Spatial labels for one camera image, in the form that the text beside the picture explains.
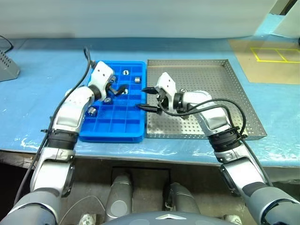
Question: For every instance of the grey left robot leg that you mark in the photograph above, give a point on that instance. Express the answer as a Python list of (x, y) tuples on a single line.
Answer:
[(120, 194)]

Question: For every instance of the grey perforated metal box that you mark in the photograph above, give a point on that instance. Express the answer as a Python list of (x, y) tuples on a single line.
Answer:
[(5, 65)]

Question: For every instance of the blue compartment tray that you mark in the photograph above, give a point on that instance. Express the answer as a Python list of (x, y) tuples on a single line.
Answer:
[(122, 122)]

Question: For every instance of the grey robot leg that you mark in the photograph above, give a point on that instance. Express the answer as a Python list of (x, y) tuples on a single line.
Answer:
[(120, 194), (181, 199)]

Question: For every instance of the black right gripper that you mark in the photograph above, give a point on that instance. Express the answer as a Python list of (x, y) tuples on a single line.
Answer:
[(162, 100)]

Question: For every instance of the grey right robot leg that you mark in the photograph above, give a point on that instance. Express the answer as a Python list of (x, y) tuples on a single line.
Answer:
[(181, 199)]

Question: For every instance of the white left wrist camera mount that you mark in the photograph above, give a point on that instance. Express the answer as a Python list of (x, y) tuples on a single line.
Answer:
[(102, 73)]

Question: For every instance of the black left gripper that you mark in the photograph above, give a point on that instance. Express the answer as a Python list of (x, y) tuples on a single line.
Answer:
[(110, 87)]

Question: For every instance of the white foam panel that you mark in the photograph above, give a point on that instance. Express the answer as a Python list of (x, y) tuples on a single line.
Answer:
[(289, 18)]

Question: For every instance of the grey robot torso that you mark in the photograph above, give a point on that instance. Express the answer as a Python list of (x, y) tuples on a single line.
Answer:
[(164, 219)]

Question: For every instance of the brown board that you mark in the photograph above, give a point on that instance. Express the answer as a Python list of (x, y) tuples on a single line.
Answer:
[(269, 72)]

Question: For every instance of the perforated steel tray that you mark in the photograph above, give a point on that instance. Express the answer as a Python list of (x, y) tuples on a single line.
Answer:
[(199, 70)]

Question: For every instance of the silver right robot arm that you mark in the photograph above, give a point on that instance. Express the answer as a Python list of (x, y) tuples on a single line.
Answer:
[(215, 119)]

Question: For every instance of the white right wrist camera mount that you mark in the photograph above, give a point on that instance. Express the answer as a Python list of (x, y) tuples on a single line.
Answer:
[(167, 82)]

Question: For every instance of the blue table cover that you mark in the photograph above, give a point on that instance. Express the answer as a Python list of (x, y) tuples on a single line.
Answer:
[(47, 70)]

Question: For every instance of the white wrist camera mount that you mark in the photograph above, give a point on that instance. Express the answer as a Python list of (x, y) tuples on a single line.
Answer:
[(102, 73), (167, 82)]

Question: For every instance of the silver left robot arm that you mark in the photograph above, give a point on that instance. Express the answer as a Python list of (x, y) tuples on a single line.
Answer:
[(70, 110)]

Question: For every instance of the metal roller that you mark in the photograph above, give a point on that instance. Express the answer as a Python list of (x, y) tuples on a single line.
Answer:
[(92, 111), (107, 101), (113, 78), (137, 79), (125, 91), (125, 72)]

